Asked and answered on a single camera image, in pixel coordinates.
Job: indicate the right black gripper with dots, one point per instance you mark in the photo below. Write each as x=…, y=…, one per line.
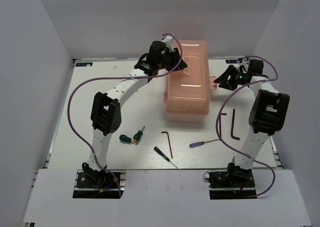
x=229, y=84

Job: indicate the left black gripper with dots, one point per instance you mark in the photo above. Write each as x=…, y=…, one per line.
x=175, y=55

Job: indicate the pink plastic toolbox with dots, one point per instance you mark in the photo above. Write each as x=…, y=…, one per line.
x=187, y=93

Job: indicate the thick dark hex key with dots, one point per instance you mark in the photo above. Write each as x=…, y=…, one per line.
x=233, y=126

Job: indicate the small dark hex key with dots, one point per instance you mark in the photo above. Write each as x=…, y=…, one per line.
x=220, y=123

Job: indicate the long thin hex key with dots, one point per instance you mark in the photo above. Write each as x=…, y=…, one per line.
x=169, y=143

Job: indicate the blue handled screwdriver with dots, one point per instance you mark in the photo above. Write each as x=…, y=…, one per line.
x=201, y=143

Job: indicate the green orange stubby screwdriver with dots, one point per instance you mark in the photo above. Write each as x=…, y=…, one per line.
x=136, y=138

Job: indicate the black green precision screwdriver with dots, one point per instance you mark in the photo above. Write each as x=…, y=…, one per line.
x=160, y=153

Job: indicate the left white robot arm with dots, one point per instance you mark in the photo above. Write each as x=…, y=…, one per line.
x=106, y=109

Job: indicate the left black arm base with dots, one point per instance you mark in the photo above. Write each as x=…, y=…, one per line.
x=98, y=184

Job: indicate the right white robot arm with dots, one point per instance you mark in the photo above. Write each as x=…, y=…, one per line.
x=266, y=117

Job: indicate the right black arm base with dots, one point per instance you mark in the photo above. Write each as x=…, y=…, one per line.
x=234, y=183

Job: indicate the right blue table label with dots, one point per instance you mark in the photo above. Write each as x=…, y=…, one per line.
x=232, y=61

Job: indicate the blue table label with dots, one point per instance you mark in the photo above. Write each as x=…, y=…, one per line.
x=232, y=61
x=84, y=64

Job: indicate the left blue table label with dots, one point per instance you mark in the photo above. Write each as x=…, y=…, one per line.
x=84, y=64

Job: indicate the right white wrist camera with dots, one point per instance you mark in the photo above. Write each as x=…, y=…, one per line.
x=243, y=64

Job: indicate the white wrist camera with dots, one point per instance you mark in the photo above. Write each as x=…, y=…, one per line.
x=243, y=64
x=168, y=40

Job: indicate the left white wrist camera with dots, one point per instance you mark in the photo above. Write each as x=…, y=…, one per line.
x=168, y=40

